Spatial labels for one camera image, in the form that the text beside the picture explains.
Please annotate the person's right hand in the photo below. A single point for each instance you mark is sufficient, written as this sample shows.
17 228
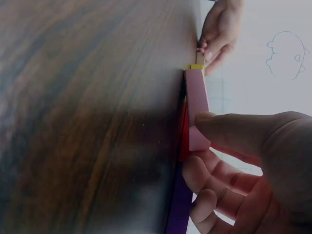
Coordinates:
280 175

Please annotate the person's left hand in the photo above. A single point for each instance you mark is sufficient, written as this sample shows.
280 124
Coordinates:
221 26

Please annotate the person's right thumb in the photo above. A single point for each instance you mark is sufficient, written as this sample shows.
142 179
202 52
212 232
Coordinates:
226 130

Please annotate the person's left fingers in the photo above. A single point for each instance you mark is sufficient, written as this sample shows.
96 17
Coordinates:
217 57

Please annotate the tan paper sheet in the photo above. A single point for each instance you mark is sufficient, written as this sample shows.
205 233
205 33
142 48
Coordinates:
200 59

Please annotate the pink paper sheet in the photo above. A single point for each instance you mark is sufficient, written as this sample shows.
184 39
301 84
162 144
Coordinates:
196 97

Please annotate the yellow paper piece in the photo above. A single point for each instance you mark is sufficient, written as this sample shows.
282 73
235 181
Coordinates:
197 66

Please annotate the purple paper sheet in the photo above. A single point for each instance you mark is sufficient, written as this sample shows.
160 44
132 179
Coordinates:
179 207

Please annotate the red paper sheet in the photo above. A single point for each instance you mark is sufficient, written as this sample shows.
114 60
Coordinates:
185 136

